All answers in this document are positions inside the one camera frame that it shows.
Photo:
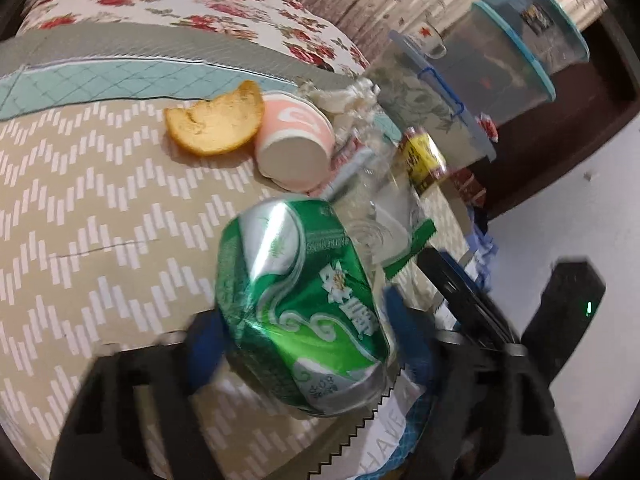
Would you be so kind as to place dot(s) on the dark wooden bed frame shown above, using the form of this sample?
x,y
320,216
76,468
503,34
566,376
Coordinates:
x,y
590,115

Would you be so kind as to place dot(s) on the yellow and brown carton box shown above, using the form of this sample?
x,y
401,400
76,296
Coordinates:
x,y
420,160

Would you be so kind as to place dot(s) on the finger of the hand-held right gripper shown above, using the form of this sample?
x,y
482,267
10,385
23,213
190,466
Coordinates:
x,y
465,300

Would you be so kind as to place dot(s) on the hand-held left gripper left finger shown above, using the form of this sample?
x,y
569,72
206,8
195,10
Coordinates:
x,y
206,350

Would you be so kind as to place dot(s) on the piece of bread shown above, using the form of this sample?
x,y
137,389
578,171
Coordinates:
x,y
215,130

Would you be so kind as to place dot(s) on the crushed green drink can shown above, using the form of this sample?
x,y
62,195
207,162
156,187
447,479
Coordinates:
x,y
300,310

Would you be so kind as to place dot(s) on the clear cup with red print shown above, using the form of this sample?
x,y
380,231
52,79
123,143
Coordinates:
x,y
431,40

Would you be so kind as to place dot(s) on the clear plastic bottle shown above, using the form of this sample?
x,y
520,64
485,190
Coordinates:
x,y
382,195

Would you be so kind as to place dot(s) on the clear bin with teal rim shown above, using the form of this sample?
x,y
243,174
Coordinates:
x,y
540,15
500,65

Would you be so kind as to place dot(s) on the crumpled white tissue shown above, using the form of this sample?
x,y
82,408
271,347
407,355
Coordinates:
x,y
345,97

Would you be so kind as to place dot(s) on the pink paper cup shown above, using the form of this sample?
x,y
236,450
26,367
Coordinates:
x,y
295,160

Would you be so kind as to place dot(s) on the crumpled clear plastic wrapper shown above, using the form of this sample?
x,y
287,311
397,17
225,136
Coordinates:
x,y
412,247

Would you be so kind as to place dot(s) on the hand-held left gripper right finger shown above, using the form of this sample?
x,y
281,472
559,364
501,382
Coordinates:
x,y
405,330

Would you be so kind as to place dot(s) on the clear bin with blue rim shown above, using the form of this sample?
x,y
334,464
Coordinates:
x,y
425,95

